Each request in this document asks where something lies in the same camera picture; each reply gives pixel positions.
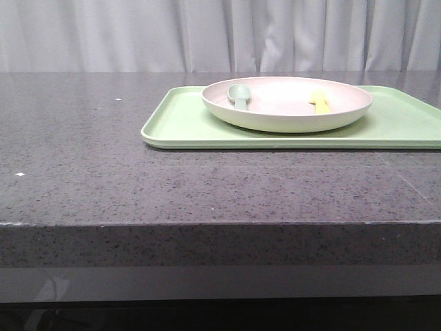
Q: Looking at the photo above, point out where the beige round plate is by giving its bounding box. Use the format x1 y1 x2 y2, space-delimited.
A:
201 77 373 133

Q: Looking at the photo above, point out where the yellow plastic fork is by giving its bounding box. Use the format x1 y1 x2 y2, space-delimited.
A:
309 90 331 114

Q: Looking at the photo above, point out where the light green spoon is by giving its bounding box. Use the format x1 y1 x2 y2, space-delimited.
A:
227 84 251 110

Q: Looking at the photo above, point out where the light green serving tray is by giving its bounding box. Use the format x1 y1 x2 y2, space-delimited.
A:
141 86 440 150

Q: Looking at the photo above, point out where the white pleated curtain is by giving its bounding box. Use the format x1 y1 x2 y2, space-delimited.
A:
1 1 440 72

